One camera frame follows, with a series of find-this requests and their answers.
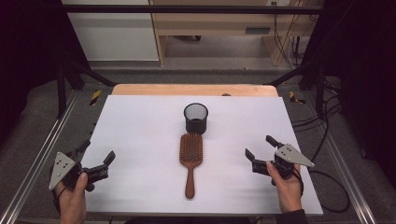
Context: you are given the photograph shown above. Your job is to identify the white cabinet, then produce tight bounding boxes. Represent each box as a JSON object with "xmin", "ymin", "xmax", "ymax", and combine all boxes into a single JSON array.
[{"xmin": 61, "ymin": 0, "xmax": 160, "ymax": 62}]

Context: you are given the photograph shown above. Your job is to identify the black mesh cup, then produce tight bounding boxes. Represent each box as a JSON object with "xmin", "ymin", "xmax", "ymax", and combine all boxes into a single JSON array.
[{"xmin": 183, "ymin": 103, "xmax": 209, "ymax": 135}]

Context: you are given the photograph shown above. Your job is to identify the person's right hand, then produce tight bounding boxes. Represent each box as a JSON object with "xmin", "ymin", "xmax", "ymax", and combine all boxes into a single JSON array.
[{"xmin": 265, "ymin": 161, "xmax": 304, "ymax": 214}]

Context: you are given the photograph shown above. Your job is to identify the aluminium rail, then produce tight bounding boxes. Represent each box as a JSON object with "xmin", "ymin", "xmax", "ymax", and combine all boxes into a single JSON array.
[
  {"xmin": 303, "ymin": 92, "xmax": 379, "ymax": 224},
  {"xmin": 0, "ymin": 90, "xmax": 80, "ymax": 224}
]

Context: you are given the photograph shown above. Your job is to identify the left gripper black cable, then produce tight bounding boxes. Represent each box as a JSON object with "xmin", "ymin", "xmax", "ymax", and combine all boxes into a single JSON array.
[{"xmin": 50, "ymin": 186, "xmax": 68, "ymax": 214}]

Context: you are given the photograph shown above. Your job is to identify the black floor cable bundle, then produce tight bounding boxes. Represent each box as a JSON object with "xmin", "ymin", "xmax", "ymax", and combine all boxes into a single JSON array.
[{"xmin": 290, "ymin": 78, "xmax": 344, "ymax": 164}]

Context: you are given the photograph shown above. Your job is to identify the black metal stand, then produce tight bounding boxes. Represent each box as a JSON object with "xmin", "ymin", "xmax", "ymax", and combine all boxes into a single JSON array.
[
  {"xmin": 56, "ymin": 57, "xmax": 117, "ymax": 119},
  {"xmin": 266, "ymin": 60, "xmax": 326, "ymax": 116}
]

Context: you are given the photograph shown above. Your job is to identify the yellow black tape strip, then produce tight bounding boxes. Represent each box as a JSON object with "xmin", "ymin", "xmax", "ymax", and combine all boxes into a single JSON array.
[
  {"xmin": 89, "ymin": 90, "xmax": 103, "ymax": 106},
  {"xmin": 289, "ymin": 91, "xmax": 306, "ymax": 105}
]

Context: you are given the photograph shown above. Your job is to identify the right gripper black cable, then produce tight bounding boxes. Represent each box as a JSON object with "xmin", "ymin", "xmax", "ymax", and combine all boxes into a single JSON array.
[{"xmin": 292, "ymin": 169, "xmax": 351, "ymax": 214}]

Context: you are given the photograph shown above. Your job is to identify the brown wooden hairbrush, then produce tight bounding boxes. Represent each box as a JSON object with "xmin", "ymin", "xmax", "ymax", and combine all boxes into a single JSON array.
[{"xmin": 178, "ymin": 133, "xmax": 204, "ymax": 200}]

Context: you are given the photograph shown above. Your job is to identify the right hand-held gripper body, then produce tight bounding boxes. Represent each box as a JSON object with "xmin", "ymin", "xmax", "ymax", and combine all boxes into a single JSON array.
[{"xmin": 251, "ymin": 143, "xmax": 316, "ymax": 188}]

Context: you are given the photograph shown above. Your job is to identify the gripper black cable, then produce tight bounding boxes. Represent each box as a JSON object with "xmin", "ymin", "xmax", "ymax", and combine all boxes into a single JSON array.
[
  {"xmin": 292, "ymin": 169, "xmax": 351, "ymax": 214},
  {"xmin": 50, "ymin": 186, "xmax": 68, "ymax": 214}
]

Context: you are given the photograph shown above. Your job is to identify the wooden table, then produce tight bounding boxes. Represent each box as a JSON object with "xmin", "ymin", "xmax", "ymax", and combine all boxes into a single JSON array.
[{"xmin": 111, "ymin": 83, "xmax": 279, "ymax": 97}]

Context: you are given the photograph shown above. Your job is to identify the light wooden desk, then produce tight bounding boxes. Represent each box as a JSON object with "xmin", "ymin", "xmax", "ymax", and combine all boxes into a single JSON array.
[{"xmin": 148, "ymin": 0, "xmax": 316, "ymax": 67}]

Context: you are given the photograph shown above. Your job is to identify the black curtain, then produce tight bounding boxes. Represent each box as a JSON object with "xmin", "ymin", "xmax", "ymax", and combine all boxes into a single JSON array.
[
  {"xmin": 0, "ymin": 0, "xmax": 92, "ymax": 147},
  {"xmin": 303, "ymin": 0, "xmax": 396, "ymax": 181}
]

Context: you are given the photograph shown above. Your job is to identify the black horizontal frame bar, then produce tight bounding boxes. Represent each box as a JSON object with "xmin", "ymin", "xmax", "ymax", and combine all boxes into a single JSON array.
[{"xmin": 60, "ymin": 4, "xmax": 325, "ymax": 15}]

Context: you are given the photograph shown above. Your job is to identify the person's left hand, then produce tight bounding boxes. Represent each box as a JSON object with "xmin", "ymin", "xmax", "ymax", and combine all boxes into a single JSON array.
[{"xmin": 55, "ymin": 172, "xmax": 89, "ymax": 224}]

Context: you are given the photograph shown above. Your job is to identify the white table mat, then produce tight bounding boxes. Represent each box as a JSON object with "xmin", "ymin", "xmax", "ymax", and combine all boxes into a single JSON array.
[{"xmin": 81, "ymin": 94, "xmax": 324, "ymax": 217}]

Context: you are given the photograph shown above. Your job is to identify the hanging desk cables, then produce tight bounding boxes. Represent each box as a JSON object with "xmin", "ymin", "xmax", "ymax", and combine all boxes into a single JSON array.
[{"xmin": 272, "ymin": 1, "xmax": 312, "ymax": 70}]

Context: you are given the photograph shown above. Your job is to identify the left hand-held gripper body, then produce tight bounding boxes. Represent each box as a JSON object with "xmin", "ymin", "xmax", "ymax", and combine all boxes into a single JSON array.
[{"xmin": 48, "ymin": 149, "xmax": 110, "ymax": 193}]

